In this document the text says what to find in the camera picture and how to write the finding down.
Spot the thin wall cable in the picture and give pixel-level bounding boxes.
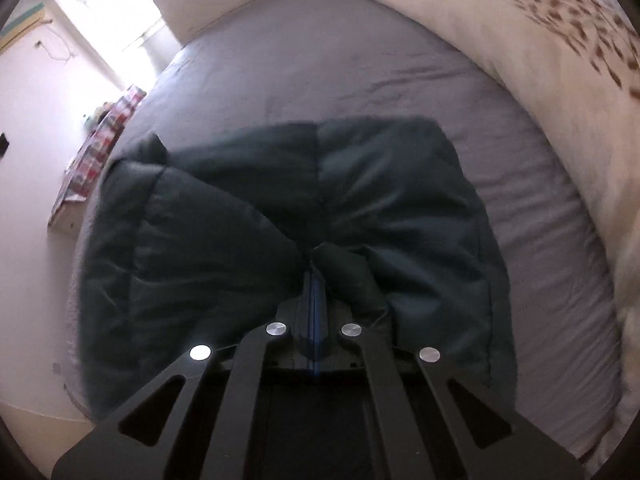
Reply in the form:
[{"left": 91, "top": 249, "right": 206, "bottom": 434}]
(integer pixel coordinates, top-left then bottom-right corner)
[{"left": 34, "top": 24, "right": 83, "bottom": 67}]

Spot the dark green quilted jacket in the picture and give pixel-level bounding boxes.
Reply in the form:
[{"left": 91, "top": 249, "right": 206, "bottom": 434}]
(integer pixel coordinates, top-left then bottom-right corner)
[{"left": 69, "top": 116, "right": 519, "bottom": 422}]

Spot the bed with grey sheet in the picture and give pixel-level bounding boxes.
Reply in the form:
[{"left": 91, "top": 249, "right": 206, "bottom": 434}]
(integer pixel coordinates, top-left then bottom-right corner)
[{"left": 64, "top": 0, "right": 627, "bottom": 467}]

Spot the cream leaf-print duvet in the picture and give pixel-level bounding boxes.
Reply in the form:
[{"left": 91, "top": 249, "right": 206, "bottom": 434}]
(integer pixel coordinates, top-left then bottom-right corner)
[{"left": 320, "top": 0, "right": 640, "bottom": 480}]

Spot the red plaid cloth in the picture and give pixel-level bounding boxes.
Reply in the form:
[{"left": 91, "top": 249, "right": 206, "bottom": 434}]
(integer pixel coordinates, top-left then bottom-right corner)
[{"left": 50, "top": 85, "right": 149, "bottom": 211}]

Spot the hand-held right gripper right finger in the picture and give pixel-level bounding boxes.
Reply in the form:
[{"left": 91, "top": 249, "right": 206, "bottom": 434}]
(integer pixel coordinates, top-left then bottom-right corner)
[{"left": 315, "top": 269, "right": 587, "bottom": 480}]

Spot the white bedside shelf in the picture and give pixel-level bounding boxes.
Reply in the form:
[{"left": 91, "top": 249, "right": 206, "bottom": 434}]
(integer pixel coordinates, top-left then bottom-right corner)
[{"left": 47, "top": 194, "right": 92, "bottom": 235}]

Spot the window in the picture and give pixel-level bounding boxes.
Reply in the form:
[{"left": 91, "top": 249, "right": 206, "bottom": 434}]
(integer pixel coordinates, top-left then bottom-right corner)
[{"left": 52, "top": 0, "right": 173, "bottom": 88}]

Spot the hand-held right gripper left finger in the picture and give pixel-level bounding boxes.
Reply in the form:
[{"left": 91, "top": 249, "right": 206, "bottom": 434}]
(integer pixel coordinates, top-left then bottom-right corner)
[{"left": 50, "top": 269, "right": 316, "bottom": 480}]

